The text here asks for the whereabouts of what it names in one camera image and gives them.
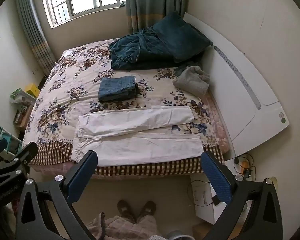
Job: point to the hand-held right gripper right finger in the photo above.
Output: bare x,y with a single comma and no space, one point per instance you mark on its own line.
217,177

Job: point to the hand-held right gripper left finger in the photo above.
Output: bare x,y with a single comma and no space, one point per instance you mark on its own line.
82,172

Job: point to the white pants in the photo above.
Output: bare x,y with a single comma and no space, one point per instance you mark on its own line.
140,145

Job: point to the teal storage rack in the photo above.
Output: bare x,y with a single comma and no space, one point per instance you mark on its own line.
7,137

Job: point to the black device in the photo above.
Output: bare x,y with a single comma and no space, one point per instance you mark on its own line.
216,201

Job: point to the white nightstand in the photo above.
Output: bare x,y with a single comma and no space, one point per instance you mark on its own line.
202,212

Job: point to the wooden side cabinet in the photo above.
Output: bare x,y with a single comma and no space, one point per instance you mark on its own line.
22,116

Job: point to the brown slipper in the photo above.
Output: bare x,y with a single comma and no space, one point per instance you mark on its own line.
147,207
123,208

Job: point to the green and white bag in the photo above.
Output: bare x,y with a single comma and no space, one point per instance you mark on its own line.
18,96

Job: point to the yellow box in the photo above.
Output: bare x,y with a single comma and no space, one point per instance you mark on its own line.
31,90

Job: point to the white headboard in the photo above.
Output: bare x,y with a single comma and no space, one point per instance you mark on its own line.
240,110

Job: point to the grey round container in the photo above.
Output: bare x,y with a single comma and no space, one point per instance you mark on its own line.
176,235

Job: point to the floral bed blanket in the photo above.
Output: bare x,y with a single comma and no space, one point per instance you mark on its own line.
65,92

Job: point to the folded blue jeans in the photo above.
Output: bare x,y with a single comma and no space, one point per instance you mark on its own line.
115,87

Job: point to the grey folded cloth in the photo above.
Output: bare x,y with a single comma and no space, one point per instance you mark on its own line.
190,82

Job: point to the grey striped curtain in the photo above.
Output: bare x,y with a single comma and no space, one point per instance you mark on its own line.
35,30
150,2

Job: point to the dark teal quilt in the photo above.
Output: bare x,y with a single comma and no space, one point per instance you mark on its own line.
130,52

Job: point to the dark teal pillow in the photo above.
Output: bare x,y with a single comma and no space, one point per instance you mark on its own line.
180,35

